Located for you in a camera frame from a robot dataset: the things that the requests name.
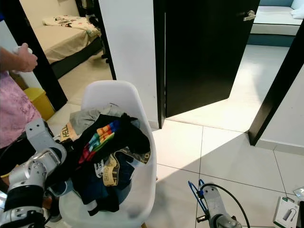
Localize white handheld controller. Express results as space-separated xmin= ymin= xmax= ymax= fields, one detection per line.
xmin=12 ymin=45 xmax=33 ymax=74

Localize bare person hand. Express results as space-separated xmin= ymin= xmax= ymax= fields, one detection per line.
xmin=15 ymin=44 xmax=38 ymax=73

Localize white adapter box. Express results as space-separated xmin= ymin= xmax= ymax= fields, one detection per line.
xmin=273 ymin=196 xmax=301 ymax=228

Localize black handheld device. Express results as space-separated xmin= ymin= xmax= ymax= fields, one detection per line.
xmin=297 ymin=202 xmax=304 ymax=228

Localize clear plastic bag green label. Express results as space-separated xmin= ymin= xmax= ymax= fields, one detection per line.
xmin=292 ymin=187 xmax=304 ymax=200

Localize garment with khaki waistband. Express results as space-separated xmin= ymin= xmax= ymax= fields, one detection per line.
xmin=102 ymin=150 xmax=152 ymax=187

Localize black shirt colourful print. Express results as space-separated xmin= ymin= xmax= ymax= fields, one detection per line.
xmin=59 ymin=113 xmax=152 ymax=190

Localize navy blue garment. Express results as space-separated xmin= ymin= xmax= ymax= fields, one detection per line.
xmin=76 ymin=157 xmax=136 ymax=217

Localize grey-green garment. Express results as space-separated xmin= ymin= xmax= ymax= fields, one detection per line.
xmin=68 ymin=104 xmax=141 ymax=138

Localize white shell chair wooden legs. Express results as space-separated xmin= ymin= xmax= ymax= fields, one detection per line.
xmin=59 ymin=80 xmax=157 ymax=228

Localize tan printed waistband garment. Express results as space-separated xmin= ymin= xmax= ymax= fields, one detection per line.
xmin=64 ymin=121 xmax=81 ymax=142

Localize person in pink shirt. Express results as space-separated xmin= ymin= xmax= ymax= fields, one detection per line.
xmin=0 ymin=12 xmax=41 ymax=190

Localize black door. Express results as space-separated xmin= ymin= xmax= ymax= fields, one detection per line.
xmin=153 ymin=0 xmax=261 ymax=118

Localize yellow bin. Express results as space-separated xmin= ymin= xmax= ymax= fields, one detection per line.
xmin=24 ymin=87 xmax=55 ymax=122

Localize white mattress teal base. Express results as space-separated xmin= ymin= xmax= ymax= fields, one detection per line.
xmin=249 ymin=0 xmax=304 ymax=47

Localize standing humanoid robot legs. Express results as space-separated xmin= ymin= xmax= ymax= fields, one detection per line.
xmin=76 ymin=0 xmax=110 ymax=62

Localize tan bed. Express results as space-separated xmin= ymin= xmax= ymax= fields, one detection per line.
xmin=32 ymin=14 xmax=104 ymax=79

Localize white pillow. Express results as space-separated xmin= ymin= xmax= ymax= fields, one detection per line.
xmin=290 ymin=5 xmax=304 ymax=20

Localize patterned cream blanket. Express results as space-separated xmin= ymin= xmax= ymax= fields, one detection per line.
xmin=43 ymin=14 xmax=100 ymax=38

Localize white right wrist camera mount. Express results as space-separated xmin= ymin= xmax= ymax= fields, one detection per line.
xmin=203 ymin=186 xmax=226 ymax=219

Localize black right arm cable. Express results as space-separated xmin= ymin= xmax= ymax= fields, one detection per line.
xmin=199 ymin=183 xmax=251 ymax=228

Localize black door frame post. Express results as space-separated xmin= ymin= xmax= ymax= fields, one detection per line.
xmin=2 ymin=0 xmax=68 ymax=112
xmin=248 ymin=19 xmax=304 ymax=147
xmin=90 ymin=0 xmax=117 ymax=80

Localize silver door handle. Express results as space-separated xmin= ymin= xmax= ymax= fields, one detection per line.
xmin=242 ymin=10 xmax=257 ymax=22

